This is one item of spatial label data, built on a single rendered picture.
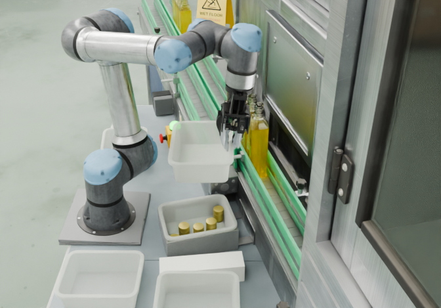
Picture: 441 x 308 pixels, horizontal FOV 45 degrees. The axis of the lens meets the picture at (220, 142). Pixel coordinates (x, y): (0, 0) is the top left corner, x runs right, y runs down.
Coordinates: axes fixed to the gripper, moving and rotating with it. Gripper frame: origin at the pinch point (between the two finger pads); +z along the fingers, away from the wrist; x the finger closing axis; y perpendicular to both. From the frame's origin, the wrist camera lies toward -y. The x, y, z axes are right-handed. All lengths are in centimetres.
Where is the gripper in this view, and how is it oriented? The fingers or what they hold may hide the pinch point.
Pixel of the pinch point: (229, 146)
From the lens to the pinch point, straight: 146.8
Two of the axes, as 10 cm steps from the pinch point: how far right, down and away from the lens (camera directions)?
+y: 0.3, 5.4, -8.4
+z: -1.2, 8.4, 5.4
